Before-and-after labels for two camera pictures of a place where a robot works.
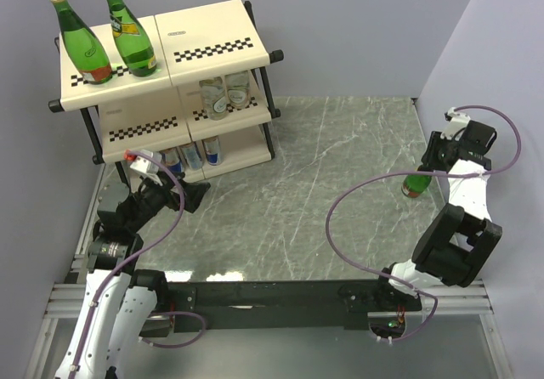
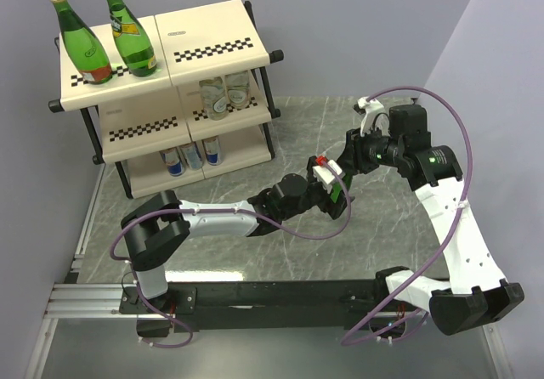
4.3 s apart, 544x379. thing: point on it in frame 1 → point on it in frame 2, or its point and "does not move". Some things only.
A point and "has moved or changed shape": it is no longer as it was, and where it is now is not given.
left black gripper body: [151, 199] → [317, 195]
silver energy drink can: [172, 161] does not move
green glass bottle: [413, 185] has moved or changed shape
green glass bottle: [87, 53] does not move
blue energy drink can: [213, 150] does not move
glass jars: [213, 96] does not move
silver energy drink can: [191, 155] does not move
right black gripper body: [437, 149] → [374, 149]
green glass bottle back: [134, 44] does not move
